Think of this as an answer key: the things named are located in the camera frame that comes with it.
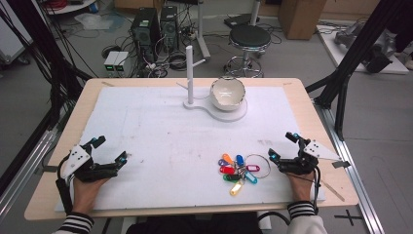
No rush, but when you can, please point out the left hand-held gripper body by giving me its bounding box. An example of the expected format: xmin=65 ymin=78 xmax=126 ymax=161
xmin=57 ymin=144 xmax=120 ymax=183

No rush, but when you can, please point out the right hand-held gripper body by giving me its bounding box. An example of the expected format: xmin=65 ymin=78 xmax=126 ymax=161
xmin=277 ymin=137 xmax=353 ymax=176

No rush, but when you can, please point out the large metal wire ring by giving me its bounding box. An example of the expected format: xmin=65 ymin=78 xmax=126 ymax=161
xmin=244 ymin=153 xmax=272 ymax=179

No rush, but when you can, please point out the bunch of coloured key tags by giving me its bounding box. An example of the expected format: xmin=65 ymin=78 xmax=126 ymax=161
xmin=217 ymin=152 xmax=261 ymax=197

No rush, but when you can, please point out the person's left hand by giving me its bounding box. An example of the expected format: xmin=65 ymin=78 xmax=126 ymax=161
xmin=71 ymin=175 xmax=111 ymax=217

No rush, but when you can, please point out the person's right hand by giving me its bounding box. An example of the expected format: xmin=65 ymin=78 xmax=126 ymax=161
xmin=284 ymin=171 xmax=317 ymax=204

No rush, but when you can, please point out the thin wooden ruler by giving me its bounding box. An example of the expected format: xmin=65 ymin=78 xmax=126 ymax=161
xmin=320 ymin=179 xmax=346 ymax=203

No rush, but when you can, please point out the white foam board mat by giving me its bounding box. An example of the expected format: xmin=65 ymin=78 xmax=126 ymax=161
xmin=54 ymin=85 xmax=326 ymax=214

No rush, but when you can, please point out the white ceramic bowl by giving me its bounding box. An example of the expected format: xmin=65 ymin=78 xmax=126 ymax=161
xmin=208 ymin=75 xmax=246 ymax=112

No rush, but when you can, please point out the white power supply box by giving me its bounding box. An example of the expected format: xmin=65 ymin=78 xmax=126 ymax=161
xmin=113 ymin=51 xmax=131 ymax=73
xmin=102 ymin=51 xmax=121 ymax=73

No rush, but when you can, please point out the white platform board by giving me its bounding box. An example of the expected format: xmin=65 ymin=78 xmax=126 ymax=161
xmin=316 ymin=19 xmax=410 ymax=76

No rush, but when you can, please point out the person's dark lap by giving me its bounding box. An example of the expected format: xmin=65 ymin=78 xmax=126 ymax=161
xmin=126 ymin=212 xmax=265 ymax=234

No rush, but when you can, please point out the white branched hanger stand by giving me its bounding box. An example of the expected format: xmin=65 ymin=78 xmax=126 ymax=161
xmin=175 ymin=44 xmax=248 ymax=123

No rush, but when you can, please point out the black round stool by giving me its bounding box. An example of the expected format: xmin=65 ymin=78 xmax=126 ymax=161
xmin=223 ymin=23 xmax=273 ymax=79

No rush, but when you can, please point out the grey robot on platform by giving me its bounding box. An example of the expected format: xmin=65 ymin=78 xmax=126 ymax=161
xmin=333 ymin=22 xmax=397 ymax=74

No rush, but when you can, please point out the brown cardboard box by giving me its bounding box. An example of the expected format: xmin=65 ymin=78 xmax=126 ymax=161
xmin=277 ymin=0 xmax=328 ymax=41

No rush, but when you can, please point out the large black computer tower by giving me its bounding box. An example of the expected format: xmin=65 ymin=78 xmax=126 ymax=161
xmin=131 ymin=7 xmax=163 ymax=64

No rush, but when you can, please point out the clear plastic bag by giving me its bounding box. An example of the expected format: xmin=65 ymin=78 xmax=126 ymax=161
xmin=73 ymin=12 xmax=126 ymax=33

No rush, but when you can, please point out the black flat case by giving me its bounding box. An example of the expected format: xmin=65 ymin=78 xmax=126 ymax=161
xmin=223 ymin=13 xmax=261 ymax=29

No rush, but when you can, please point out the slim black computer tower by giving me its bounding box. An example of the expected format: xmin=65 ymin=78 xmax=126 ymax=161
xmin=160 ymin=5 xmax=180 ymax=51

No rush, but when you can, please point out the white round table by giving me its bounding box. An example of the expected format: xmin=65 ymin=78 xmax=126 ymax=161
xmin=43 ymin=0 xmax=99 ymax=17

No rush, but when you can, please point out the white desk leg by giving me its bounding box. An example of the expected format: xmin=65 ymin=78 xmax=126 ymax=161
xmin=194 ymin=0 xmax=212 ymax=61

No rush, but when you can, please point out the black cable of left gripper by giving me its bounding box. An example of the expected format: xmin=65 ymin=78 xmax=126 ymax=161
xmin=54 ymin=155 xmax=75 ymax=216

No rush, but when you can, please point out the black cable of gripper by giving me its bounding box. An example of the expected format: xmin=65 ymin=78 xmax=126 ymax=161
xmin=54 ymin=155 xmax=75 ymax=216
xmin=311 ymin=165 xmax=322 ymax=215

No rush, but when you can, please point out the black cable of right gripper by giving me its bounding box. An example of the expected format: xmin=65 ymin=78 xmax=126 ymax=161
xmin=311 ymin=165 xmax=322 ymax=215

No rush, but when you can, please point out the aluminium rail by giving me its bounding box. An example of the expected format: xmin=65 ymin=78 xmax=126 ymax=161
xmin=313 ymin=98 xmax=386 ymax=234
xmin=0 ymin=130 xmax=57 ymax=218

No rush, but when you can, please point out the black metal frame strut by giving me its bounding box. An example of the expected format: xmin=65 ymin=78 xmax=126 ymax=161
xmin=305 ymin=0 xmax=413 ymax=141
xmin=0 ymin=0 xmax=94 ymax=131

